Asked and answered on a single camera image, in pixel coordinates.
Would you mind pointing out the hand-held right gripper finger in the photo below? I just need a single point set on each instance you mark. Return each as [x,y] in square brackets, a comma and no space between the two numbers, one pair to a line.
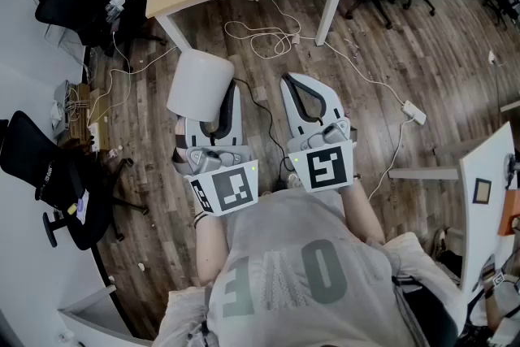
[335,107]
[290,114]

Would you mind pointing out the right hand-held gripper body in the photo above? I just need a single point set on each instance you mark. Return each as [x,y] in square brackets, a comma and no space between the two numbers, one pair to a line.
[325,166]

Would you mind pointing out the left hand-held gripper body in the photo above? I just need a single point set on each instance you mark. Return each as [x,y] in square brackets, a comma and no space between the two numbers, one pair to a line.
[235,191]

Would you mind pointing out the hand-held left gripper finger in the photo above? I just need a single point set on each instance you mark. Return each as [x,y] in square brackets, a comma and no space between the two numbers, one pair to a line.
[194,136]
[235,122]

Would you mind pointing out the white cup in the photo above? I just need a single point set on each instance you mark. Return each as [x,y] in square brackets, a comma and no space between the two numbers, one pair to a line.
[199,85]

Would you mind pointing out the person's left forearm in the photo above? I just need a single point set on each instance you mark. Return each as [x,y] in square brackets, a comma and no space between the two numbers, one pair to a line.
[209,252]

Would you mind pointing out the person's right forearm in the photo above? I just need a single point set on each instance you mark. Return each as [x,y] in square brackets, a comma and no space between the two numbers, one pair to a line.
[359,211]

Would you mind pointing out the orange box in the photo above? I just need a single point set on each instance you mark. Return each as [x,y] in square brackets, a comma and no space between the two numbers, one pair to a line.
[510,213]

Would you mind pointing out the person's left hand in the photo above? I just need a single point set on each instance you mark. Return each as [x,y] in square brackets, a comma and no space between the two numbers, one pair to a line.
[178,132]

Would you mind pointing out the black wrist band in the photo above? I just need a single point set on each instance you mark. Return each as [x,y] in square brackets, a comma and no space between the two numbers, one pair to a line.
[200,219]

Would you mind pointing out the white table leg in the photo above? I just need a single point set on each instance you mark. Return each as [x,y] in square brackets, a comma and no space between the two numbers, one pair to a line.
[330,12]
[174,32]

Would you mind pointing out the white power strip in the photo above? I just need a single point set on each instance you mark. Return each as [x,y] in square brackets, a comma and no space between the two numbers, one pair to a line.
[93,138]

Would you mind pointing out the person's grey printed shirt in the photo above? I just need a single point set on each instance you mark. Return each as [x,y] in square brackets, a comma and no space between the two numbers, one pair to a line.
[296,276]

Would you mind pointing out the grey sneaker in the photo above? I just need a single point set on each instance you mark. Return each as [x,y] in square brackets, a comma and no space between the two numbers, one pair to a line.
[438,244]

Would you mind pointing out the small white device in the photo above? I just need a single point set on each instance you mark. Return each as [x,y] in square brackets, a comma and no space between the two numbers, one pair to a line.
[117,2]

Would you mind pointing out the white side desk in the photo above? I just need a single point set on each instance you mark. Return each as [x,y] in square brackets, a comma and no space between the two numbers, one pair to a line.
[483,162]

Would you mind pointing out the brown framed board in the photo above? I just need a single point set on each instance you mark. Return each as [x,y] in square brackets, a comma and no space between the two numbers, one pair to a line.
[482,191]

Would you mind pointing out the black mesh office chair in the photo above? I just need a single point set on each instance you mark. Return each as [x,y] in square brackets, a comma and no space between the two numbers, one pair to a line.
[28,158]

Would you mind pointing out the white low cabinet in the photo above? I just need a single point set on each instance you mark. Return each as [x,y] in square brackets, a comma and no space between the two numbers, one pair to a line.
[93,317]

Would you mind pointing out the black office chair with clutter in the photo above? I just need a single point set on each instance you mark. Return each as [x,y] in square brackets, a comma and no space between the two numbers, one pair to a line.
[61,0]

